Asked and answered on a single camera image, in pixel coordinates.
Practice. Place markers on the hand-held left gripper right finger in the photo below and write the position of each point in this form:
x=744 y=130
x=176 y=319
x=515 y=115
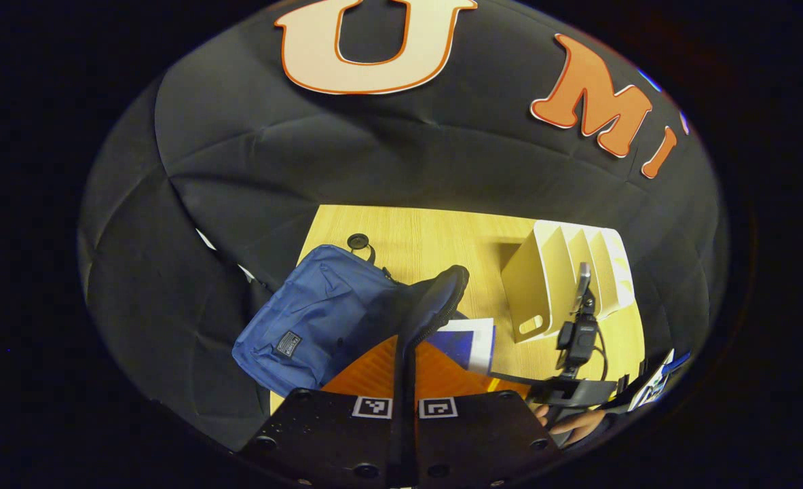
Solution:
x=418 y=441

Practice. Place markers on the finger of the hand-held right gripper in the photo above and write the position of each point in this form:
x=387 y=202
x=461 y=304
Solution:
x=516 y=377

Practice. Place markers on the blue spine book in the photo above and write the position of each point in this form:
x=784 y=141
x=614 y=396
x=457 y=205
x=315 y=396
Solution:
x=469 y=343

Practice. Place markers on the white bookshelf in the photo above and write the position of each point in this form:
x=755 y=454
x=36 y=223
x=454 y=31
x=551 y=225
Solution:
x=537 y=285

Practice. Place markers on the dark creased cloth panel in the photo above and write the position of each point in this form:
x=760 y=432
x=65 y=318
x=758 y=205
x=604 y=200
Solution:
x=129 y=272

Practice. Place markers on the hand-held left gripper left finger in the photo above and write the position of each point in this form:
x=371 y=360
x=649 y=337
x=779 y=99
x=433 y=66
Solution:
x=391 y=435

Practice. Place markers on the blue schoolbag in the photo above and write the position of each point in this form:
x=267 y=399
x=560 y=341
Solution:
x=320 y=312

